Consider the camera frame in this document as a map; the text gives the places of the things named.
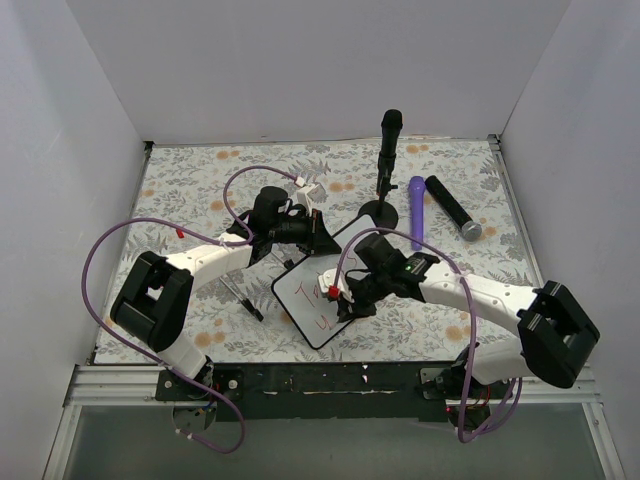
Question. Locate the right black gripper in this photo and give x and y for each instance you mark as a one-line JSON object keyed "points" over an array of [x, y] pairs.
{"points": [[353, 298]]}

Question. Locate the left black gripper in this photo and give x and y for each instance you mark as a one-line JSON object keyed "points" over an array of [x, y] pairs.
{"points": [[314, 230]]}

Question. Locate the small black-framed whiteboard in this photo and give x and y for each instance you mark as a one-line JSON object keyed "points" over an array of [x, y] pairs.
{"points": [[299, 294]]}

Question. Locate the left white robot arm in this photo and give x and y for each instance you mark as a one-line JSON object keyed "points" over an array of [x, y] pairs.
{"points": [[153, 302]]}

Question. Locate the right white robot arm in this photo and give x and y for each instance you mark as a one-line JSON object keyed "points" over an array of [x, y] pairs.
{"points": [[553, 336]]}

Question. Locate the floral patterned table mat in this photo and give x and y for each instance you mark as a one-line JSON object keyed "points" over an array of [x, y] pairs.
{"points": [[200, 187]]}

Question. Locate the black round microphone stand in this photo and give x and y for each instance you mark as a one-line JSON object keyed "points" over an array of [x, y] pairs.
{"points": [[382, 213]]}

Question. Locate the purple microphone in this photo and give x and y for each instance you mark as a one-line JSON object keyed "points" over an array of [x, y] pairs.
{"points": [[416, 191]]}

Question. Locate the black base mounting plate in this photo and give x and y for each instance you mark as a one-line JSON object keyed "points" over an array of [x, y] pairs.
{"points": [[355, 390]]}

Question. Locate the black microphone on stand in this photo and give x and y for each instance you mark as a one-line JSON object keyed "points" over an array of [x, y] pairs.
{"points": [[391, 126]]}

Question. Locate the black handheld microphone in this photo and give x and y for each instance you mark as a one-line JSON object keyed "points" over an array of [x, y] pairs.
{"points": [[469, 229]]}

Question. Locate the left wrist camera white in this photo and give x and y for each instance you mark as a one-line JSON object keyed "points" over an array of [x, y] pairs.
{"points": [[309, 195]]}

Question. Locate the wire whiteboard easel stand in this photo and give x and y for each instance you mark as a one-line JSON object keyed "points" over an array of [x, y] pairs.
{"points": [[243, 300]]}

